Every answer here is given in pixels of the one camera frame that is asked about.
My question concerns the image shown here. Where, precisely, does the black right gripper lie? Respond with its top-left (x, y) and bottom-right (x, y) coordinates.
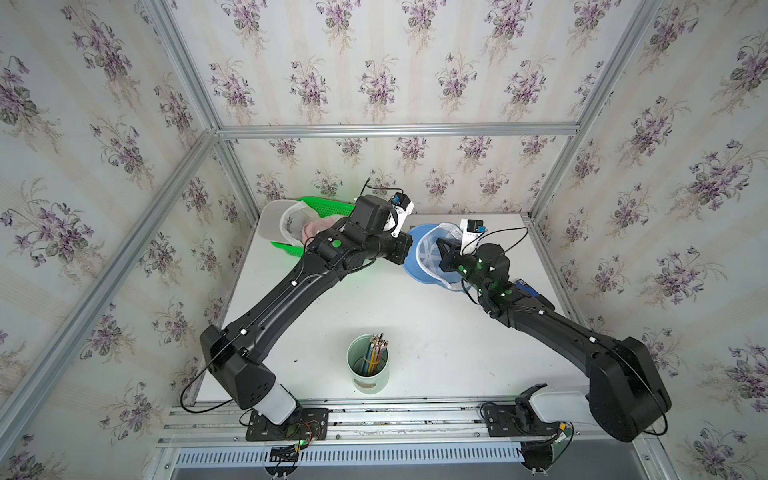
top-left (435, 235), bottom-right (490, 299)

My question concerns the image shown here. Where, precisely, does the light blue baseball cap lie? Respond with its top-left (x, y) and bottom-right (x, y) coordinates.
top-left (403, 223), bottom-right (462, 291)

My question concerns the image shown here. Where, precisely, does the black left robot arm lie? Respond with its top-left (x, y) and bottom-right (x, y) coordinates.
top-left (200, 191), bottom-right (414, 426)

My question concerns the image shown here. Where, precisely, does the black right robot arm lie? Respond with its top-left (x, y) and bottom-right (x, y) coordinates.
top-left (436, 240), bottom-right (672, 442)

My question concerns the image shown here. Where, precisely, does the pink baseball cap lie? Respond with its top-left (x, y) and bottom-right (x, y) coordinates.
top-left (301, 215), bottom-right (342, 242)

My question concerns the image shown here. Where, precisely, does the white baseball cap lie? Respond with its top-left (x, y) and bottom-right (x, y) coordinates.
top-left (256, 199), bottom-right (319, 246)

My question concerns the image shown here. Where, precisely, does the blue stapler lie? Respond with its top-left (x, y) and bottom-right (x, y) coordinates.
top-left (514, 279), bottom-right (544, 301)

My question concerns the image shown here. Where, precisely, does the green plastic basket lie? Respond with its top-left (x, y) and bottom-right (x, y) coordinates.
top-left (269, 197), bottom-right (354, 257)

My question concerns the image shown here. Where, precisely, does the coloured pencils bundle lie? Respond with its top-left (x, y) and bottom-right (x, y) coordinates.
top-left (361, 333), bottom-right (388, 377)

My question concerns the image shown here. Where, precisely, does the green pencil cup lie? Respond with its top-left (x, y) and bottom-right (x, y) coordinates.
top-left (346, 333), bottom-right (389, 395)

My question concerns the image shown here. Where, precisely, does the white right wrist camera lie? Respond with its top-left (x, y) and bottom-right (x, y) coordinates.
top-left (459, 219), bottom-right (486, 248)

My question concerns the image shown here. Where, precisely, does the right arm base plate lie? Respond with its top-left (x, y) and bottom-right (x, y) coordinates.
top-left (479, 402), bottom-right (563, 439)

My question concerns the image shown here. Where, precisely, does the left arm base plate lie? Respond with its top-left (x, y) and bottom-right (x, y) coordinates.
top-left (245, 407), bottom-right (330, 442)

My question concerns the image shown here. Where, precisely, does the aluminium mounting rail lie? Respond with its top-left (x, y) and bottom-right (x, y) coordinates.
top-left (157, 398), bottom-right (659, 448)

